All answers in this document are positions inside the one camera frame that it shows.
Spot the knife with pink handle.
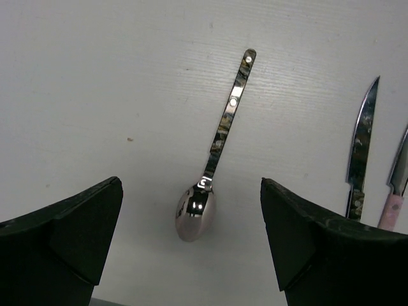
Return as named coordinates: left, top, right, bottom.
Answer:
left=377, top=129, right=407, bottom=231

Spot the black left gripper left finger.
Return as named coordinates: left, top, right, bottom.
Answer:
left=1, top=177, right=123, bottom=305

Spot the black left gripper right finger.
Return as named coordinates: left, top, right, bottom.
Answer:
left=260, top=178, right=407, bottom=305

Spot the knife with black patterned handle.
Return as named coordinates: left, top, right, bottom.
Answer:
left=345, top=76, right=381, bottom=222

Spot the spoon with black patterned handle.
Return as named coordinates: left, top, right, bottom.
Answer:
left=175, top=48, right=257, bottom=242

